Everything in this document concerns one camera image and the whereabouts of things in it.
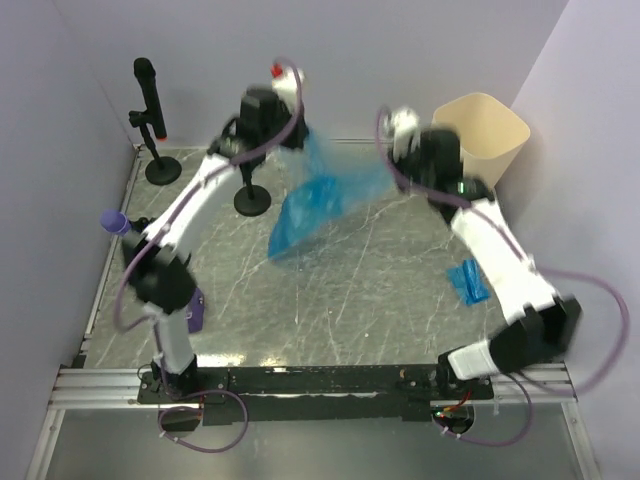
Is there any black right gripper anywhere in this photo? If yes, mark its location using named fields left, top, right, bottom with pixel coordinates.
left=385, top=132, right=436, bottom=192

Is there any blue plastic trash bag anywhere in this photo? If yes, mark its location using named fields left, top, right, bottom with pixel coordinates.
left=267, top=132, right=393, bottom=259

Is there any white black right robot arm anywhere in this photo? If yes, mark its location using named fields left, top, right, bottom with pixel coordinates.
left=386, top=126, right=582, bottom=399

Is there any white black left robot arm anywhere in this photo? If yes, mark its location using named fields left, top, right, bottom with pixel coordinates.
left=121, top=83, right=308, bottom=402

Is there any cream plastic trash bin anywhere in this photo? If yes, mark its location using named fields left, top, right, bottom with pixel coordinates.
left=432, top=92, right=531, bottom=189

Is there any purple microphone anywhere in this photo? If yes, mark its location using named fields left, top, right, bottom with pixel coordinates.
left=100, top=209, right=131, bottom=236

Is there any purple wedge holder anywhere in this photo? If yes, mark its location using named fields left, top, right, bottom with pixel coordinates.
left=186, top=288, right=205, bottom=334

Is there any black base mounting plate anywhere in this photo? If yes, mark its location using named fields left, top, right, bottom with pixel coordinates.
left=137, top=364, right=494, bottom=426

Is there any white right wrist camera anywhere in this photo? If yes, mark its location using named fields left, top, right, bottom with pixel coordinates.
left=385, top=107, right=420, bottom=161

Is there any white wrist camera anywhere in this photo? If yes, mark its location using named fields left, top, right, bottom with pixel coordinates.
left=271, top=63, right=297, bottom=111
left=385, top=107, right=420, bottom=161

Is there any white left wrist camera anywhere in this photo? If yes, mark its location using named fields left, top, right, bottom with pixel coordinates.
left=271, top=63, right=297, bottom=111

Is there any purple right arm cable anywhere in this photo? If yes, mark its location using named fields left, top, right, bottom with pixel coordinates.
left=374, top=104, right=631, bottom=447

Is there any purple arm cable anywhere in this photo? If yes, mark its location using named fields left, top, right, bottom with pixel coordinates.
left=374, top=104, right=631, bottom=447
left=112, top=57, right=306, bottom=454

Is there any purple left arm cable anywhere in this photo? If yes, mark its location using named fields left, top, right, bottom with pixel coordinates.
left=112, top=57, right=306, bottom=454

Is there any aluminium rail frame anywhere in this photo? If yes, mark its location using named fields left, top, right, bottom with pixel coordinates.
left=48, top=364, right=574, bottom=410

